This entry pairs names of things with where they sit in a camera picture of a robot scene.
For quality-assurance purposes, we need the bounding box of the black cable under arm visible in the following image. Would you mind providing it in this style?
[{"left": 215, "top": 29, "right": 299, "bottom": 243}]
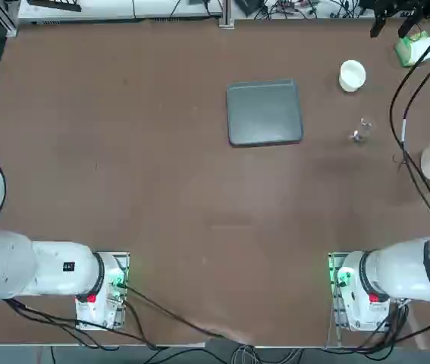
[{"left": 2, "top": 297, "right": 121, "bottom": 350}]

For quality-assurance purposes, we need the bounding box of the long black base cable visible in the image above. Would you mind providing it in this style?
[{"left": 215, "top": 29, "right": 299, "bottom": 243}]
[{"left": 121, "top": 282, "right": 225, "bottom": 339}]

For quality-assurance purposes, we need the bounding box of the clear glass measuring cup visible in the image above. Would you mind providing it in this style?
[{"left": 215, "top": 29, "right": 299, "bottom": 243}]
[{"left": 350, "top": 118, "right": 374, "bottom": 144}]

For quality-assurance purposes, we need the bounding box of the aluminium profile rail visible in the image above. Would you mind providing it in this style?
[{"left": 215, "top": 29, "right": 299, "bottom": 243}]
[{"left": 218, "top": 0, "right": 237, "bottom": 28}]

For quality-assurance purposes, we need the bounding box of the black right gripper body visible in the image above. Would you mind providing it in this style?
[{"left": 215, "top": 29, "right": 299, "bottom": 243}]
[{"left": 375, "top": 0, "right": 430, "bottom": 12}]

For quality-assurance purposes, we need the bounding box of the black slatted item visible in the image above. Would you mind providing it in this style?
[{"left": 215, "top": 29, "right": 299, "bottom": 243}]
[{"left": 27, "top": 0, "right": 83, "bottom": 12}]

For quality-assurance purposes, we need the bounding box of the short black base cable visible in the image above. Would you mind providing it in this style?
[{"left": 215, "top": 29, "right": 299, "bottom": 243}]
[{"left": 123, "top": 295, "right": 159, "bottom": 350}]

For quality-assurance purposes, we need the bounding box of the dark grey square tray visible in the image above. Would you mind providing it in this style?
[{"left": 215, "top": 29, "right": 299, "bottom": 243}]
[{"left": 225, "top": 78, "right": 306, "bottom": 148}]

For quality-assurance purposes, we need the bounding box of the green tissue pack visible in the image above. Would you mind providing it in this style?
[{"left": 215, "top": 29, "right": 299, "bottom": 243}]
[{"left": 394, "top": 32, "right": 430, "bottom": 68}]

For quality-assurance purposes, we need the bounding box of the black cable with white tag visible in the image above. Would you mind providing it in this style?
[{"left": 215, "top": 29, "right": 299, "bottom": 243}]
[{"left": 399, "top": 28, "right": 430, "bottom": 238}]

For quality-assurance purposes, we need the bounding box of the white bowl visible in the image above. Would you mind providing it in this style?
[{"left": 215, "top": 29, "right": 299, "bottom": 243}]
[{"left": 338, "top": 59, "right": 366, "bottom": 93}]

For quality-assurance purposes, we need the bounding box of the black cable bundle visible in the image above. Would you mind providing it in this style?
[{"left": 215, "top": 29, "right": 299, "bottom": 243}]
[{"left": 350, "top": 303, "right": 430, "bottom": 356}]

